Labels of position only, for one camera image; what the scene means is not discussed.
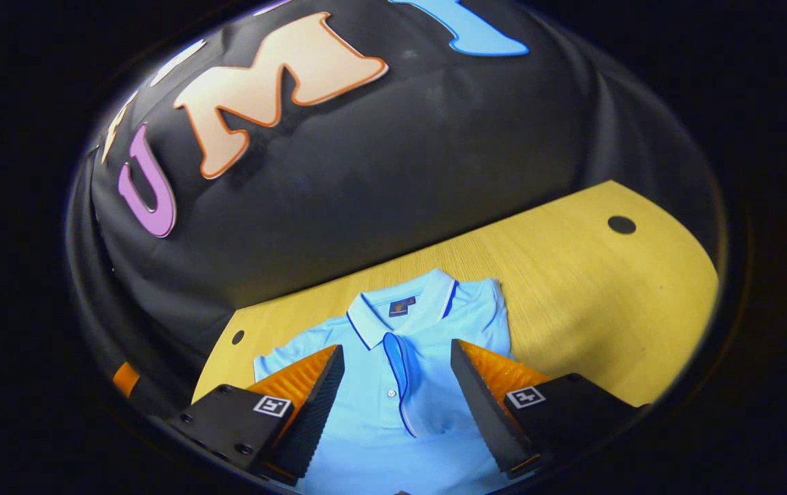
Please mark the black backdrop cloth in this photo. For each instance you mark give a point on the black backdrop cloth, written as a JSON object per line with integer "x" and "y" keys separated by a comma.
{"x": 400, "y": 172}

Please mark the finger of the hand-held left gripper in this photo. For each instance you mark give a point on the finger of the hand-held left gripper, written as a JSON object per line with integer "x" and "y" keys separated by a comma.
{"x": 126, "y": 379}

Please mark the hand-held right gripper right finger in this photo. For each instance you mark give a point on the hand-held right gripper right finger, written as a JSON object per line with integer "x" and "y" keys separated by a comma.
{"x": 486, "y": 419}

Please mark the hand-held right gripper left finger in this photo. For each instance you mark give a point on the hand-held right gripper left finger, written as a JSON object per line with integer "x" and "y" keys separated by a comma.
{"x": 314, "y": 419}

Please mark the light blue T-shirt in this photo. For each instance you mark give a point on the light blue T-shirt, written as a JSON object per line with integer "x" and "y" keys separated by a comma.
{"x": 366, "y": 412}

